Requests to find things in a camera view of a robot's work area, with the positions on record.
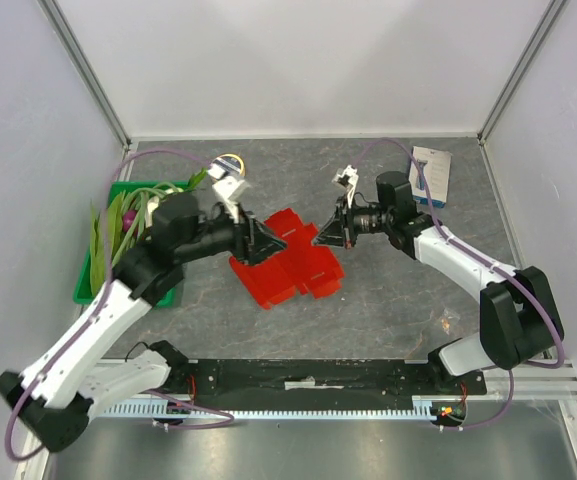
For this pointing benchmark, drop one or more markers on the green leafy vegetables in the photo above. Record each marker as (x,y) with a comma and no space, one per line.
(103,240)

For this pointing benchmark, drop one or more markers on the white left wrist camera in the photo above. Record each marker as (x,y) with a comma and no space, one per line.
(228,187)

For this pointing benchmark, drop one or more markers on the purple onion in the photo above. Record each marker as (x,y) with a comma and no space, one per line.
(128,220)

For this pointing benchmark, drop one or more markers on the green plastic tray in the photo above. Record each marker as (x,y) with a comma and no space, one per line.
(82,293)

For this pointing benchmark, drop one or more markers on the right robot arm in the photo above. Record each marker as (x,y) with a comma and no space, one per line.
(518,317)

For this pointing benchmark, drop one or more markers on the masking tape roll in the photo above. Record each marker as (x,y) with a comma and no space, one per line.
(231,162)

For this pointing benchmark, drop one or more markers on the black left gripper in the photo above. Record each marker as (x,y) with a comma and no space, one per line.
(253,242)

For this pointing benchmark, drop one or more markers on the razor package box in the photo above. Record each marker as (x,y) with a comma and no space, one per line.
(435,166)

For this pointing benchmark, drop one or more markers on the red paper box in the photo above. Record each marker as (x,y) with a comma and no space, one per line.
(302,268)

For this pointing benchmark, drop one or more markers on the slotted cable duct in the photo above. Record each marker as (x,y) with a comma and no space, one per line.
(157,408)

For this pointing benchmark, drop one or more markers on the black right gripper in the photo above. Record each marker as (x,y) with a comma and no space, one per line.
(344,225)

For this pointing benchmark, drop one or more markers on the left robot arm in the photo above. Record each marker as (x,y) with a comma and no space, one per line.
(59,395)

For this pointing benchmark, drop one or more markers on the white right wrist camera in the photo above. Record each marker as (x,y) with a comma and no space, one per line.
(347,178)

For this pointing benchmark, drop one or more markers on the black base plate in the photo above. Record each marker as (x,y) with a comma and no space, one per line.
(315,385)

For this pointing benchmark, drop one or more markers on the green long beans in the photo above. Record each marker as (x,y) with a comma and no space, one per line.
(144,198)

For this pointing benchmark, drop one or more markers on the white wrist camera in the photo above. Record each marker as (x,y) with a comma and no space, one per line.
(228,187)
(347,178)

